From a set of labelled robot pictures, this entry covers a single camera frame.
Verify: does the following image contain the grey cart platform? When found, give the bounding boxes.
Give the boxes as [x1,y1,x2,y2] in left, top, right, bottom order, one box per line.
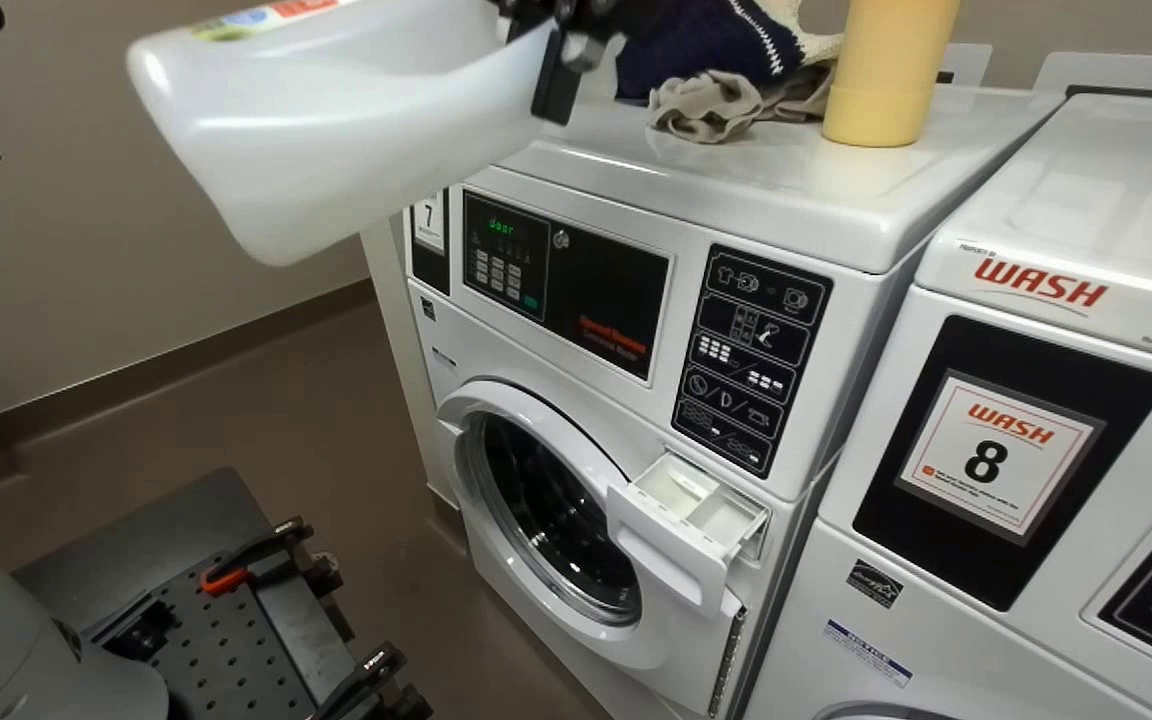
[10,463,436,720]

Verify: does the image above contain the orange-handled clamp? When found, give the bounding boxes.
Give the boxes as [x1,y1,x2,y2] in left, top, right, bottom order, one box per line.
[194,518,348,604]

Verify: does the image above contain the translucent detergent bottle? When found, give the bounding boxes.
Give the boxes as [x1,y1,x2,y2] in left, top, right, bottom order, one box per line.
[125,0,565,274]

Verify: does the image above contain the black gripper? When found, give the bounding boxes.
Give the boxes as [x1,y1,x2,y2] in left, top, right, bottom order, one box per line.
[498,0,666,128]

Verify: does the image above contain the white washing machine labelled 7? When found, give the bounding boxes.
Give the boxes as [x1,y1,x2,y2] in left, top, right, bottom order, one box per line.
[395,79,1072,720]

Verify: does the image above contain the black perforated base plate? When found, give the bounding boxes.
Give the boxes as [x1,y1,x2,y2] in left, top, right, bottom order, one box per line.
[101,565,338,720]

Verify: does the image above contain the yellow water bottle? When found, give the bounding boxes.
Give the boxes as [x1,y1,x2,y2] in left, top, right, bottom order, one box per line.
[821,0,966,151]

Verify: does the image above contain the navy blue cloth bag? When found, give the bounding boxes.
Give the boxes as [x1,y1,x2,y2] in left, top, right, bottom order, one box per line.
[608,0,847,104]

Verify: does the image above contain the white-rimmed glass washer door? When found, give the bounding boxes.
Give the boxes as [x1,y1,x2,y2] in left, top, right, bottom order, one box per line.
[432,377,746,717]

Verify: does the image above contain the number 7 label card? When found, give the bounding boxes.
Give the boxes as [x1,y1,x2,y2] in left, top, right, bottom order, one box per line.
[409,191,452,261]

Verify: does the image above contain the white wall outlet box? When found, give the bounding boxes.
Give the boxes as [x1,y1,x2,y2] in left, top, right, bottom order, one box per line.
[940,41,1001,93]

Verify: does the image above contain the number 8 label card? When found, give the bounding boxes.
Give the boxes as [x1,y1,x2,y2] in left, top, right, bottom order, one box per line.
[891,372,1108,543]

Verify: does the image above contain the white washing machine labelled 8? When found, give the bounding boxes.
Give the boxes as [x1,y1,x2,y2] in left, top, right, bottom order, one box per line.
[740,53,1152,720]

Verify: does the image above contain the white detergent drawer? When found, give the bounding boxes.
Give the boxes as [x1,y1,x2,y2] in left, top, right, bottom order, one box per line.
[603,451,777,578]

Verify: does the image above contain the black clamp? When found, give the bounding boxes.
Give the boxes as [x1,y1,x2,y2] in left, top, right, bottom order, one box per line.
[311,639,415,720]

